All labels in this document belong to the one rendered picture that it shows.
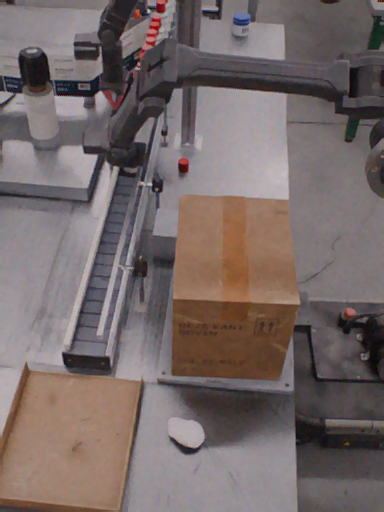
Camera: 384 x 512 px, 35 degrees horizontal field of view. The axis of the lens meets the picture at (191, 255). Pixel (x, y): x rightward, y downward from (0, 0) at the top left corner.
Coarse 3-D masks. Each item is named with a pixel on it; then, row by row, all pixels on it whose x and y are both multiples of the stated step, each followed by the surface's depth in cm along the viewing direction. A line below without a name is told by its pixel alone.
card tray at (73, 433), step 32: (32, 384) 133; (64, 384) 133; (96, 384) 133; (128, 384) 134; (32, 416) 127; (64, 416) 128; (96, 416) 128; (128, 416) 128; (0, 448) 120; (32, 448) 123; (64, 448) 123; (96, 448) 123; (128, 448) 120; (0, 480) 118; (32, 480) 118; (64, 480) 118; (96, 480) 119
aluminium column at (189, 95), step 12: (192, 0) 161; (192, 12) 163; (192, 24) 165; (192, 36) 168; (192, 96) 181; (192, 108) 184; (192, 120) 187; (192, 132) 190; (180, 144) 194; (192, 144) 193
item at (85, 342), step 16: (144, 160) 181; (128, 176) 175; (144, 176) 176; (128, 192) 170; (112, 208) 166; (112, 224) 161; (112, 240) 157; (128, 240) 158; (96, 256) 153; (112, 256) 153; (96, 272) 150; (96, 288) 146; (96, 304) 143; (112, 304) 143; (80, 320) 139; (96, 320) 140; (112, 320) 140; (80, 336) 136; (96, 336) 136; (80, 352) 133; (96, 352) 134
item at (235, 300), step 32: (192, 224) 128; (224, 224) 128; (256, 224) 129; (288, 224) 129; (192, 256) 121; (224, 256) 122; (256, 256) 122; (288, 256) 122; (192, 288) 116; (224, 288) 116; (256, 288) 116; (288, 288) 117; (192, 320) 119; (224, 320) 118; (256, 320) 118; (288, 320) 118; (192, 352) 127; (224, 352) 126; (256, 352) 126
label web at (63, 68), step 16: (128, 32) 198; (144, 32) 205; (128, 48) 202; (64, 64) 187; (80, 64) 187; (96, 64) 191; (128, 64) 206; (64, 80) 191; (80, 80) 191; (96, 80) 194; (80, 96) 195
